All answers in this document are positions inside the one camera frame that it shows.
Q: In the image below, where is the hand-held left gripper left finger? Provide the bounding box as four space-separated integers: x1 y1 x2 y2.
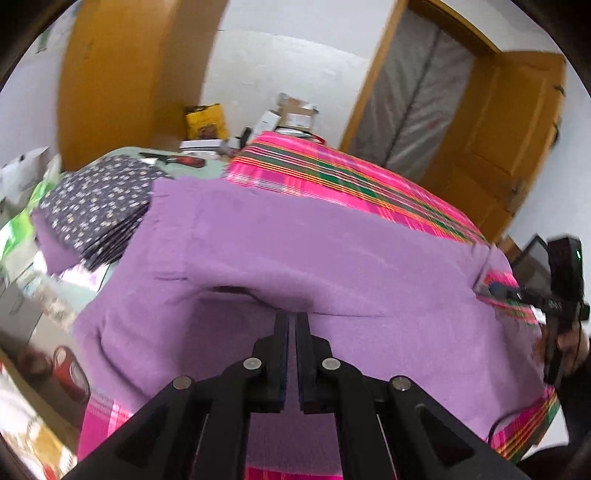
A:
69 312 289 480

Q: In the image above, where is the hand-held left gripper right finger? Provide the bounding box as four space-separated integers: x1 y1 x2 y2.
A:
295 312 532 480

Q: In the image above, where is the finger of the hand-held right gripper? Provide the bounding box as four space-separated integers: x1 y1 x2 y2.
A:
478 281 546 306

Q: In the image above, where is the purple fleece garment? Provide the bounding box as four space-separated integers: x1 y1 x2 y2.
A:
74 178 557 476

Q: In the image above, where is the person's right forearm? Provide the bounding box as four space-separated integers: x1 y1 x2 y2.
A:
554 364 591 444

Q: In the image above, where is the stack of dotted dark clothes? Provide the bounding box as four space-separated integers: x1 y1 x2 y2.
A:
39 154 174 271

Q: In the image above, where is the person's right hand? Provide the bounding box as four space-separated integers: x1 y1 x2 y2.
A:
533 318 591 374

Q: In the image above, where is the black mesh chair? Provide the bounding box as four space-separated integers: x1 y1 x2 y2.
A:
510 234 552 296

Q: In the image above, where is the wooden door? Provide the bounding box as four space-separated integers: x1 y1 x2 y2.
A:
422 51 568 243

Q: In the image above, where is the pink plaid bedsheet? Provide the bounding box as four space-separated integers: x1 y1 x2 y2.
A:
78 130 561 480

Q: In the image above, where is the pale green table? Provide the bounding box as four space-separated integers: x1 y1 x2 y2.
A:
99 145 243 184

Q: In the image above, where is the grey plastic door curtain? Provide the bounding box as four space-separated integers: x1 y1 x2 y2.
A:
346 9 476 183

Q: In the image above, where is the red can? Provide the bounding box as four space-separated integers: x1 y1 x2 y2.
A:
53 345 90 402

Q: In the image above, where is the white carton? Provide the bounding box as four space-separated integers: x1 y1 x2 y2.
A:
252 110 282 139

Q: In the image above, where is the brown cardboard box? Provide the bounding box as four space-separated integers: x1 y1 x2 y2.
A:
277 92 320 134

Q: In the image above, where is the yellow paper bag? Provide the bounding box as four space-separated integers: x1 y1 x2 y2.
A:
185 104 229 140

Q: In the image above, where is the small folded purple cloth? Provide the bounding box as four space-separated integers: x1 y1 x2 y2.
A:
31 210 86 274

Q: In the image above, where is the wooden wardrobe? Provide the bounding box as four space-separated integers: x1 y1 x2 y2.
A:
55 0 232 171

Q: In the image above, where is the red-handled knife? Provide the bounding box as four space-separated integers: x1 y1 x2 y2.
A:
139 151 207 170

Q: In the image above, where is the wooden door frame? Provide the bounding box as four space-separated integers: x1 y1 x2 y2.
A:
339 0 502 153

